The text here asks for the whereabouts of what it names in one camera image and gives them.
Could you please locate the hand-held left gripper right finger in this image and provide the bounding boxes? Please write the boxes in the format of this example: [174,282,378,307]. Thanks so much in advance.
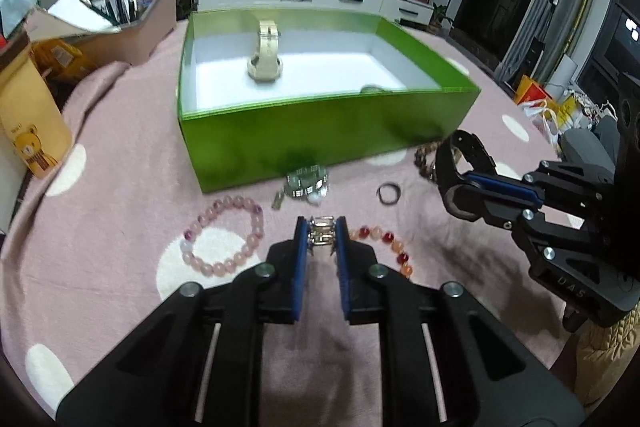
[336,216,586,427]

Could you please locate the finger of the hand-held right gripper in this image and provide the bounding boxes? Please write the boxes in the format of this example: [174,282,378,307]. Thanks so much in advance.
[470,192,603,279]
[466,159,617,208]

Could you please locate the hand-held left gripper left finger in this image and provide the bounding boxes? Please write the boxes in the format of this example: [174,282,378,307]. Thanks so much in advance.
[56,216,308,427]

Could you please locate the silver chain bracelet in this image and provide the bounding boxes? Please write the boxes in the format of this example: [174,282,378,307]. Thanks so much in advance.
[306,216,338,254]

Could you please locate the red orange bead bracelet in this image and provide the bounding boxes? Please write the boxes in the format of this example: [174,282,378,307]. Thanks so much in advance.
[348,225,415,281]

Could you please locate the black wristwatch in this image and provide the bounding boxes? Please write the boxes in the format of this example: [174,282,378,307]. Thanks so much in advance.
[434,129,497,220]

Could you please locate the black hair tie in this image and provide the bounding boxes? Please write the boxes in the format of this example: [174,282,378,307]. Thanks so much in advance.
[376,183,401,206]

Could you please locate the green stone bracelet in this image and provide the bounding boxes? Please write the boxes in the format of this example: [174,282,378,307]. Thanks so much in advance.
[284,164,330,200]

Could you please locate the pink bead bracelet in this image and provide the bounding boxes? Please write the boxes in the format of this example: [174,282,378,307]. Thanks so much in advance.
[180,195,265,278]

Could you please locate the brown wooden bead bracelet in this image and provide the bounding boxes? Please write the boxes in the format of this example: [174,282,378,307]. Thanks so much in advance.
[414,141,455,180]

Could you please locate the green cardboard box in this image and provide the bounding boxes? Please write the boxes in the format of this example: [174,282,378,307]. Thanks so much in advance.
[176,4,482,194]

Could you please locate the person's right forearm knitted sleeve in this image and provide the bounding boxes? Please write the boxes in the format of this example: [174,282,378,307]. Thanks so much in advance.
[572,304,640,410]

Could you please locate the white plastic bag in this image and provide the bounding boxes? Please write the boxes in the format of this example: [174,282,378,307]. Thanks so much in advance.
[520,99,572,144]

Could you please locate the yellow red shopping bag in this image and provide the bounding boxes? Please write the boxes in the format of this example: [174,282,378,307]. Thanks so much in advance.
[515,76,552,106]

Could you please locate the white board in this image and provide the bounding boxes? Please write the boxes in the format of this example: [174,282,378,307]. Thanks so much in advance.
[547,56,579,88]

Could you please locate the black speaker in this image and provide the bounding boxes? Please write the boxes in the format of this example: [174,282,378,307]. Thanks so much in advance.
[520,36,544,78]

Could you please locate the small potted plant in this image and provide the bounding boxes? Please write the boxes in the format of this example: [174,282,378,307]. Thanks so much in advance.
[429,4,454,34]

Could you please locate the cream wristwatch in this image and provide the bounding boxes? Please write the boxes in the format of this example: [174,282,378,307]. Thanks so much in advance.
[246,20,285,84]

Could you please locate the tan storage box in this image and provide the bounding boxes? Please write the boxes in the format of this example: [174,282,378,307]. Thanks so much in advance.
[25,0,179,68]

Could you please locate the yellow bear bag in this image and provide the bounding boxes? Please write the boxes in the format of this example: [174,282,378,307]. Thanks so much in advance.
[0,34,74,180]

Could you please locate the white papers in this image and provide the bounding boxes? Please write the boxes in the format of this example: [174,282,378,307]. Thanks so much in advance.
[47,0,122,34]

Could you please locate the green cloth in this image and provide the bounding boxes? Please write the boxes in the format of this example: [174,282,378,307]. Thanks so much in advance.
[0,0,40,38]

